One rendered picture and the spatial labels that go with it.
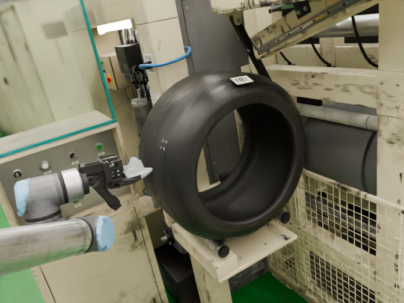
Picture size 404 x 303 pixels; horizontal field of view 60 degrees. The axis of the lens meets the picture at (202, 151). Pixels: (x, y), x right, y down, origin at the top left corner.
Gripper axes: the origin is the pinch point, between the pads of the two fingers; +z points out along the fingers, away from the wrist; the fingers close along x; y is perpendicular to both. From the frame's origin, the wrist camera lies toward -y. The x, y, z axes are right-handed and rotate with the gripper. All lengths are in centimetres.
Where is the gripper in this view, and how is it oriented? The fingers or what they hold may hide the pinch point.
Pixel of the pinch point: (148, 172)
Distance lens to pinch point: 109.6
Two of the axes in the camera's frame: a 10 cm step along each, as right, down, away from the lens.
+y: -0.7, -9.5, -3.2
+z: 8.6, -2.2, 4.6
